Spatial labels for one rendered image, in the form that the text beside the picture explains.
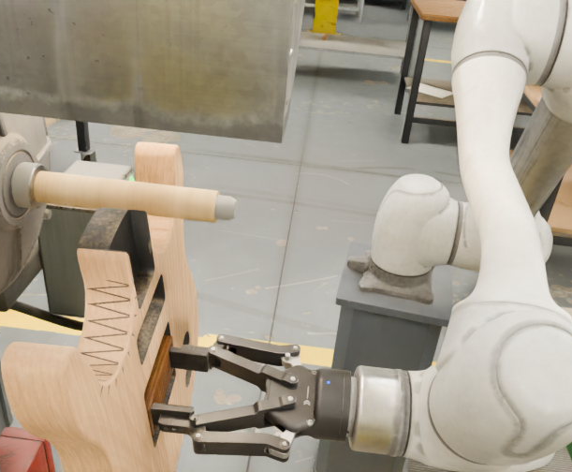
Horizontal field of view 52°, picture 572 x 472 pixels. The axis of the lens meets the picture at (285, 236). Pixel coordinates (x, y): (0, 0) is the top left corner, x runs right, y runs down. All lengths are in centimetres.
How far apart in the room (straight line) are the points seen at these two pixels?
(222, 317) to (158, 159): 184
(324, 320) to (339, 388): 185
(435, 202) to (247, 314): 129
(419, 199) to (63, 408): 104
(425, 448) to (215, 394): 155
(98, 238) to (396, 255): 98
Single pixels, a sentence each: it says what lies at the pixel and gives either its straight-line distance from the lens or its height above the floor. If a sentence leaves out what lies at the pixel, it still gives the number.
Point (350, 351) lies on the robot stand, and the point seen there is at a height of 54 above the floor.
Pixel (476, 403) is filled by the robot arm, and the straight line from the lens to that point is 48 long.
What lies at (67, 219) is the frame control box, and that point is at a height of 110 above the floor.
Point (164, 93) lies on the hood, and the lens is 39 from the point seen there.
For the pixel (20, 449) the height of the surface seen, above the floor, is 62.
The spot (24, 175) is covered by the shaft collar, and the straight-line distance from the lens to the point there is 63.
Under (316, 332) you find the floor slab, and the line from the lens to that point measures 241.
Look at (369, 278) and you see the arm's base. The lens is 147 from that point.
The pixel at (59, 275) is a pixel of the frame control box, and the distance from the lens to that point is 96.
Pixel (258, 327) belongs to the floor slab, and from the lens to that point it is 241.
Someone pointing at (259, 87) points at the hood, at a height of 142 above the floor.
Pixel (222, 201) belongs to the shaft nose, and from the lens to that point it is 58.
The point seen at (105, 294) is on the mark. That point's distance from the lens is 55.
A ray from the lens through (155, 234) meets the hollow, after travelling 65.
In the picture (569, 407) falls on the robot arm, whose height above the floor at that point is 123.
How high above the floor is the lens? 153
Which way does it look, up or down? 30 degrees down
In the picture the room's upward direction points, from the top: 5 degrees clockwise
